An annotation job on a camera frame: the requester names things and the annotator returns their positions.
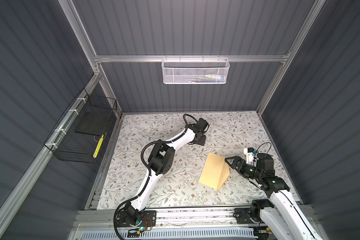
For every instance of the black foam pad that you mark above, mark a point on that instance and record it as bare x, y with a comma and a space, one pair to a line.
93, 124

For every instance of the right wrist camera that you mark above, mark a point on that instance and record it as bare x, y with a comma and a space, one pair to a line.
250, 156

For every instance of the white vented cable tray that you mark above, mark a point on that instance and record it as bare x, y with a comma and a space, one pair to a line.
231, 233

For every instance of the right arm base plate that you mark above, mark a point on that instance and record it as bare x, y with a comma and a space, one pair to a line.
246, 216

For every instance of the floral table mat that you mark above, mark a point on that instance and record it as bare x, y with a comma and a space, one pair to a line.
228, 135

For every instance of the tan paper envelope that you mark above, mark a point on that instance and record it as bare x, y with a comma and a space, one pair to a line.
215, 172

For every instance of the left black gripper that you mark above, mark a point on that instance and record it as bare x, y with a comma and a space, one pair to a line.
202, 141

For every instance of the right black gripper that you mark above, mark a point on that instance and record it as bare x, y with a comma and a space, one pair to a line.
237, 159

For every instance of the black wire basket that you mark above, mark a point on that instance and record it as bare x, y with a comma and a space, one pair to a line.
66, 145

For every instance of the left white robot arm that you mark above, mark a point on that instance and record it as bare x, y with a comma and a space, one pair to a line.
158, 157

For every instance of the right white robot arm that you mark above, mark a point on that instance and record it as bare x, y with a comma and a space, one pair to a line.
279, 211

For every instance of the pens in white basket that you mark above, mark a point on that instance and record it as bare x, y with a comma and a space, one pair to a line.
208, 79

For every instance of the white wire mesh basket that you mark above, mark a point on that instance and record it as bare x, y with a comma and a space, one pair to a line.
177, 71

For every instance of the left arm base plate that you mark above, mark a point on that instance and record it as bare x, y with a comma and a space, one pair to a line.
145, 218

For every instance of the yellow marker pen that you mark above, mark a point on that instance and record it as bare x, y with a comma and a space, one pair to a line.
98, 147

